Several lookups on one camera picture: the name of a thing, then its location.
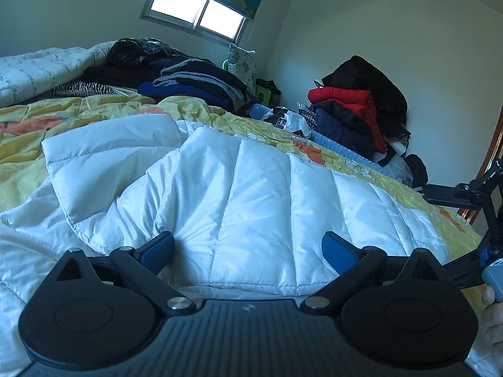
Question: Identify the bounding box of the white puffer jacket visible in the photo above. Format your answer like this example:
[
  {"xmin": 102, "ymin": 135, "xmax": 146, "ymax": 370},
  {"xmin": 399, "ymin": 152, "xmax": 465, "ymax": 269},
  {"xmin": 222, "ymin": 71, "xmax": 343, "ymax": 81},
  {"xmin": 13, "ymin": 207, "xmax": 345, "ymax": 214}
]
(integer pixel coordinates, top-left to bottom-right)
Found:
[{"xmin": 0, "ymin": 114, "xmax": 451, "ymax": 377}]

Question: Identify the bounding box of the red and black clothes pile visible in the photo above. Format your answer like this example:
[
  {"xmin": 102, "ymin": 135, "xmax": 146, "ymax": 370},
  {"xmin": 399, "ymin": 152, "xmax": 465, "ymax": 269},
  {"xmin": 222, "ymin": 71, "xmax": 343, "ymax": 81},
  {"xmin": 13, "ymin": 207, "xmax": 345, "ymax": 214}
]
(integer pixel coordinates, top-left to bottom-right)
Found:
[{"xmin": 297, "ymin": 55, "xmax": 428, "ymax": 190}]

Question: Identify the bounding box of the dark folded clothes pile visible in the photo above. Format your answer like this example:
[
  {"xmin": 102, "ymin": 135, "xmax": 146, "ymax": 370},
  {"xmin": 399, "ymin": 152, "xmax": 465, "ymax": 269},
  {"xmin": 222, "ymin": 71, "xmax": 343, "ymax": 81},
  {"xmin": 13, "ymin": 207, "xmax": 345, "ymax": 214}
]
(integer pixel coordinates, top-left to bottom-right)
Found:
[{"xmin": 80, "ymin": 37, "xmax": 256, "ymax": 114}]

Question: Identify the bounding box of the right hand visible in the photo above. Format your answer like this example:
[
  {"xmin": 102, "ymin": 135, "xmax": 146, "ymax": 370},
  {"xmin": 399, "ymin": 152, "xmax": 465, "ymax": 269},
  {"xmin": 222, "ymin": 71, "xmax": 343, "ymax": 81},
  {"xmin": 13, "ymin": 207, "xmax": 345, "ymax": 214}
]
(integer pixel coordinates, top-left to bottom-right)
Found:
[{"xmin": 481, "ymin": 285, "xmax": 503, "ymax": 369}]

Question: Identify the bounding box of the silver crumpled plastic bag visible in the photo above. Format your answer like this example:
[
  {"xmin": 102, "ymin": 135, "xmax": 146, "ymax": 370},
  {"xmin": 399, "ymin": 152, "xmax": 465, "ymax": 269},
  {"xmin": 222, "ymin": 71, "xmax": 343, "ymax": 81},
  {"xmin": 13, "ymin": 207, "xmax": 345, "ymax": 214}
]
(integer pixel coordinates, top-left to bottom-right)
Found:
[{"xmin": 262, "ymin": 107, "xmax": 312, "ymax": 139}]

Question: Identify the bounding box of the yellow floral bed sheet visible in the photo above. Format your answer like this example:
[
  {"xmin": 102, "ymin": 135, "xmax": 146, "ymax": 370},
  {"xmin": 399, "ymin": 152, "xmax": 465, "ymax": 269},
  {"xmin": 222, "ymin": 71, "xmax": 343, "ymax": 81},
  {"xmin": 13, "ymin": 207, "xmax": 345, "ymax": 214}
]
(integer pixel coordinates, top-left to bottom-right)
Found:
[{"xmin": 0, "ymin": 94, "xmax": 489, "ymax": 303}]

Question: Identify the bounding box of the blue knitted blanket edge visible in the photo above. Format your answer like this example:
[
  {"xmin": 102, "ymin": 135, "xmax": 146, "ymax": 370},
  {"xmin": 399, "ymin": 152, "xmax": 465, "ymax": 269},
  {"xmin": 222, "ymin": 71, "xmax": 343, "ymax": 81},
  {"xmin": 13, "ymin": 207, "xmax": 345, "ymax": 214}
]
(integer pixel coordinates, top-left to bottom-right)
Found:
[{"xmin": 248, "ymin": 104, "xmax": 392, "ymax": 177}]

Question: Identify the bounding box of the green plastic object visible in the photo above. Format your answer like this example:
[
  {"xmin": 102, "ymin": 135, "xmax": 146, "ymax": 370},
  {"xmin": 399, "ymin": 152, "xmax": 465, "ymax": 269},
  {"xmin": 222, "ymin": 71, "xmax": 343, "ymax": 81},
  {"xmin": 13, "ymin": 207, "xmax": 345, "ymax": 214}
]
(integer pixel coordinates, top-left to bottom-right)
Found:
[{"xmin": 247, "ymin": 75, "xmax": 281, "ymax": 107}]

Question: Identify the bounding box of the white printed quilt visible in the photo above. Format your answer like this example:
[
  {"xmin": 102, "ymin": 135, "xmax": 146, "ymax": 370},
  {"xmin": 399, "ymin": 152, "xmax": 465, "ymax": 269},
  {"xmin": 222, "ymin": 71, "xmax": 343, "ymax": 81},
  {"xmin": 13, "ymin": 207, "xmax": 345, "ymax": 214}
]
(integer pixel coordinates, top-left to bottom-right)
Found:
[{"xmin": 1, "ymin": 41, "xmax": 115, "ymax": 107}]

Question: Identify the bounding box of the floral patterned pillow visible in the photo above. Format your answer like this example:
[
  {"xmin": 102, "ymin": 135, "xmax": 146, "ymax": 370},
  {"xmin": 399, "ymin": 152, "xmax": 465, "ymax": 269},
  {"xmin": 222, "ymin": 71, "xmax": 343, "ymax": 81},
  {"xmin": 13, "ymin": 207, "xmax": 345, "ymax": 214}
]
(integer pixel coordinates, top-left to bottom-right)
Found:
[{"xmin": 223, "ymin": 43, "xmax": 257, "ymax": 95}]

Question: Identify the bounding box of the bright window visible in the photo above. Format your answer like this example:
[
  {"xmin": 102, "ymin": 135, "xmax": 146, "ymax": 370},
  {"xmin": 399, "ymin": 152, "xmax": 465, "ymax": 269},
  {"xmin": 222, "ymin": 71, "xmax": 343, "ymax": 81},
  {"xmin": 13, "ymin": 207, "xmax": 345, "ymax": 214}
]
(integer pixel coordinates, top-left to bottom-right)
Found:
[{"xmin": 141, "ymin": 0, "xmax": 246, "ymax": 43}]

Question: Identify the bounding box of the brown wooden door frame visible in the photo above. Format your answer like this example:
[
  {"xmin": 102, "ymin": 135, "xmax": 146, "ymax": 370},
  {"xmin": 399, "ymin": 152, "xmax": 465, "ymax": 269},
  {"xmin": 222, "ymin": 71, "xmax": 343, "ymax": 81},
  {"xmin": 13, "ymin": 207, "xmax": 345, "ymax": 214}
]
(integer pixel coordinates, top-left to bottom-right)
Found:
[{"xmin": 457, "ymin": 107, "xmax": 503, "ymax": 225}]

